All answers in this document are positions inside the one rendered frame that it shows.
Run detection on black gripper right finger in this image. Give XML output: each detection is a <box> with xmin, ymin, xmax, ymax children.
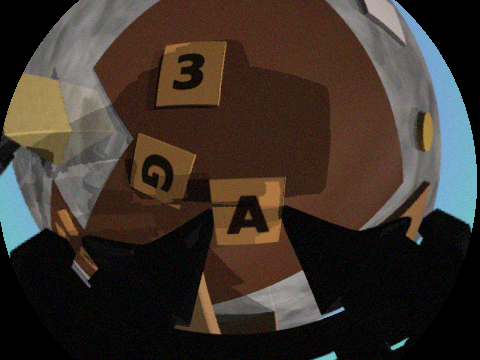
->
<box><xmin>281</xmin><ymin>205</ymin><xmax>412</xmax><ymax>315</ymax></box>

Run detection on tan flat rectangular card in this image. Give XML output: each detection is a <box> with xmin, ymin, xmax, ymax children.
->
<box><xmin>380</xmin><ymin>181</ymin><xmax>431</xmax><ymax>241</ymax></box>

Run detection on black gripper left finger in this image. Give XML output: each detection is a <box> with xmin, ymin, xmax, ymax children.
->
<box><xmin>81</xmin><ymin>208</ymin><xmax>215</xmax><ymax>327</ymax></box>

